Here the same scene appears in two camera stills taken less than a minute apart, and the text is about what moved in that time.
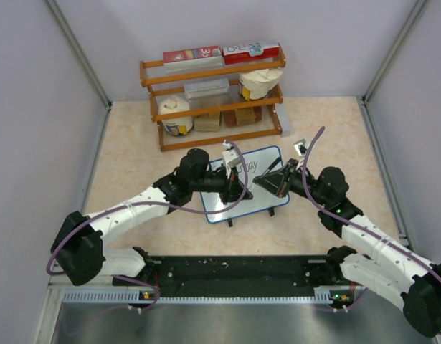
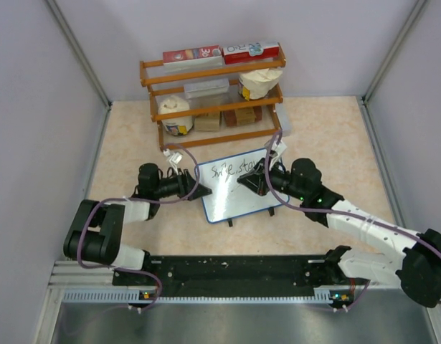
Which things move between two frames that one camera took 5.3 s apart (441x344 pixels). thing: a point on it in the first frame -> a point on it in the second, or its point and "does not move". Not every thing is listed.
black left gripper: x=234 y=188 -> x=186 y=184
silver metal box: x=207 y=89 does not move
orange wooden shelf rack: x=199 y=103 does not move
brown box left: x=207 y=122 does not move
